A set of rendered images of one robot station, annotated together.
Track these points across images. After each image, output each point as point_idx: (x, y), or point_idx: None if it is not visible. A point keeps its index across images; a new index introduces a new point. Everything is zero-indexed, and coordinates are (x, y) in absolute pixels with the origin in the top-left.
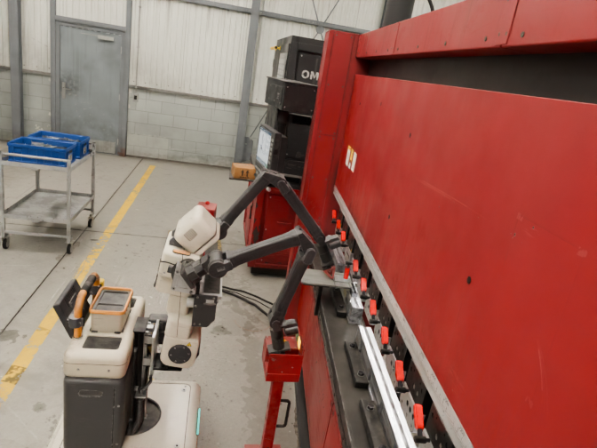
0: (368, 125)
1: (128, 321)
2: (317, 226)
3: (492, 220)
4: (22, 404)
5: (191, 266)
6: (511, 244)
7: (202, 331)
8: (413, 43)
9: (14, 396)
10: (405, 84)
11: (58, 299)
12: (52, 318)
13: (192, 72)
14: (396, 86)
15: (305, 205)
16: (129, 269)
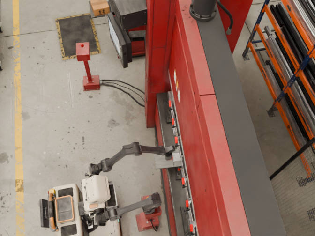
0: (185, 99)
1: (74, 209)
2: (160, 151)
3: None
4: (32, 203)
5: (101, 219)
6: None
7: (102, 126)
8: (206, 148)
9: (26, 200)
10: (204, 151)
11: (41, 220)
12: (19, 137)
13: None
14: (199, 133)
15: (150, 79)
16: (44, 76)
